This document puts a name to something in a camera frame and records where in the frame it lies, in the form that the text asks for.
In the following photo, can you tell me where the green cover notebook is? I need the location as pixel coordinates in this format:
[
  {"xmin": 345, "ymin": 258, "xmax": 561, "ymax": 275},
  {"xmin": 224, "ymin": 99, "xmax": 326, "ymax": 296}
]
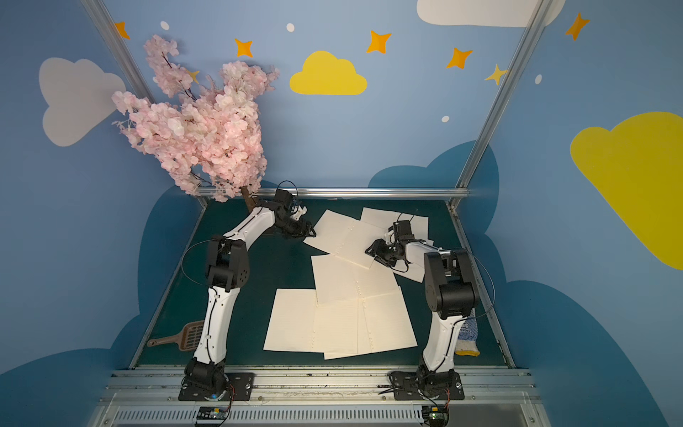
[{"xmin": 311, "ymin": 254, "xmax": 398, "ymax": 304}]

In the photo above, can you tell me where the pink cherry blossom tree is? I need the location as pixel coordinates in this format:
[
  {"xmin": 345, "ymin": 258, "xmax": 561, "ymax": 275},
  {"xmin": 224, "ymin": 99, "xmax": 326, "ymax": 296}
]
[{"xmin": 112, "ymin": 35, "xmax": 279, "ymax": 210}]

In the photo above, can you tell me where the right controller board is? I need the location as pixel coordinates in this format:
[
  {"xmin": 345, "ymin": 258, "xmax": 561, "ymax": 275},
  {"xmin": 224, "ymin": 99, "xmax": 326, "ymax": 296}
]
[{"xmin": 422, "ymin": 405, "xmax": 449, "ymax": 427}]

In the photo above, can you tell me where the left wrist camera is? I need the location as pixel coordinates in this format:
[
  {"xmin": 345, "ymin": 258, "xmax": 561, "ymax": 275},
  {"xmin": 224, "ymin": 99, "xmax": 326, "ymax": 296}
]
[{"xmin": 273, "ymin": 189, "xmax": 307, "ymax": 221}]

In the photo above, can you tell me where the aluminium rail back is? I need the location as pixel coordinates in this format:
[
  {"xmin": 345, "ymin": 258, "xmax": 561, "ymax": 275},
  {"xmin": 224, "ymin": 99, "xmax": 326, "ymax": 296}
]
[{"xmin": 196, "ymin": 186, "xmax": 471, "ymax": 201}]

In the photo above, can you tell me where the open notebook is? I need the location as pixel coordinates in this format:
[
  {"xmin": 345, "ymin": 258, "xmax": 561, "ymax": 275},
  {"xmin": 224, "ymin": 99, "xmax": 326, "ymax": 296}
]
[
  {"xmin": 316, "ymin": 288, "xmax": 417, "ymax": 359},
  {"xmin": 263, "ymin": 288, "xmax": 317, "ymax": 352},
  {"xmin": 361, "ymin": 207, "xmax": 436, "ymax": 283}
]

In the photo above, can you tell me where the yellow cover notebook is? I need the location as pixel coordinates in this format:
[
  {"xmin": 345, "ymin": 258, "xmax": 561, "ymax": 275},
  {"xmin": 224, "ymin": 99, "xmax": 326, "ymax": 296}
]
[{"xmin": 304, "ymin": 210, "xmax": 386, "ymax": 269}]

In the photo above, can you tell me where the brown litter scoop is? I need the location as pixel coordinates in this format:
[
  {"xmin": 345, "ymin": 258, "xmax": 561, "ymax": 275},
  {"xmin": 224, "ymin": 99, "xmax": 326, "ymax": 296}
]
[{"xmin": 147, "ymin": 320, "xmax": 204, "ymax": 352}]

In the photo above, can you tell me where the open notebook front left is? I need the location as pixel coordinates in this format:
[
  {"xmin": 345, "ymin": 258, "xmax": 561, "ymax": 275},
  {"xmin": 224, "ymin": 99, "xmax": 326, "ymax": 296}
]
[{"xmin": 263, "ymin": 288, "xmax": 317, "ymax": 352}]

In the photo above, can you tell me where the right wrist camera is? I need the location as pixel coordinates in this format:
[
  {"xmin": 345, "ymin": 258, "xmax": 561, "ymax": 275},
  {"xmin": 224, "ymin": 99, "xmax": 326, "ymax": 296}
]
[{"xmin": 392, "ymin": 220, "xmax": 416, "ymax": 245}]

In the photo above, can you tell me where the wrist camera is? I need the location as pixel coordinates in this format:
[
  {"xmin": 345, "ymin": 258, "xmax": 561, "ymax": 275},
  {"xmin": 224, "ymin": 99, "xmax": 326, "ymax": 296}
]
[
  {"xmin": 273, "ymin": 189, "xmax": 307, "ymax": 221},
  {"xmin": 392, "ymin": 220, "xmax": 416, "ymax": 245}
]

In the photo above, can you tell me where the left controller board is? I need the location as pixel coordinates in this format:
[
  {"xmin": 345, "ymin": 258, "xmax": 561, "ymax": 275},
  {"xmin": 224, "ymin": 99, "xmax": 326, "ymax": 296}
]
[{"xmin": 196, "ymin": 406, "xmax": 229, "ymax": 425}]

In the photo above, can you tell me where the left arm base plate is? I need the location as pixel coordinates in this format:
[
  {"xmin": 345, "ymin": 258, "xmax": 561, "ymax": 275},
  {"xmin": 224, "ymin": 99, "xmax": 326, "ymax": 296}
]
[{"xmin": 178, "ymin": 372, "xmax": 255, "ymax": 401}]

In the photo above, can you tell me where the open notebook front right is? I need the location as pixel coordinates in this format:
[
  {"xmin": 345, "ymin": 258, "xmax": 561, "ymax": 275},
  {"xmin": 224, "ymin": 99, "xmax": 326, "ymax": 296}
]
[{"xmin": 316, "ymin": 288, "xmax": 417, "ymax": 359}]

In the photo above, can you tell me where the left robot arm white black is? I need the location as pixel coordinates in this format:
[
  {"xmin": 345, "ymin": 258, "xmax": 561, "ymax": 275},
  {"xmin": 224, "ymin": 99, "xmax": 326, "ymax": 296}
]
[{"xmin": 179, "ymin": 202, "xmax": 316, "ymax": 401}]

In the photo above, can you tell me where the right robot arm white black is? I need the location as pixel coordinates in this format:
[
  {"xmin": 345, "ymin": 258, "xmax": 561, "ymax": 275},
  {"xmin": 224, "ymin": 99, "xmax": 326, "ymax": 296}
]
[{"xmin": 365, "ymin": 238, "xmax": 480, "ymax": 394}]

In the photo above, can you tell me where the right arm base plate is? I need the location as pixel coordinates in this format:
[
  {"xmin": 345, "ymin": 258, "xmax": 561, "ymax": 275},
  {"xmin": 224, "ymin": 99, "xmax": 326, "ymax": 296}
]
[{"xmin": 388, "ymin": 369, "xmax": 465, "ymax": 400}]

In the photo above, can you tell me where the open notebook far right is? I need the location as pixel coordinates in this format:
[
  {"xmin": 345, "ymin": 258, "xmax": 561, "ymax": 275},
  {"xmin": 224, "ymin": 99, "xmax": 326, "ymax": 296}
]
[{"xmin": 361, "ymin": 207, "xmax": 436, "ymax": 283}]

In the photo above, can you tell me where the controller board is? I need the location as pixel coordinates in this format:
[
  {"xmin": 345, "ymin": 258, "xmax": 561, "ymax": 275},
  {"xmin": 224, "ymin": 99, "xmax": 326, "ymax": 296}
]
[
  {"xmin": 422, "ymin": 405, "xmax": 449, "ymax": 427},
  {"xmin": 196, "ymin": 406, "xmax": 229, "ymax": 425}
]

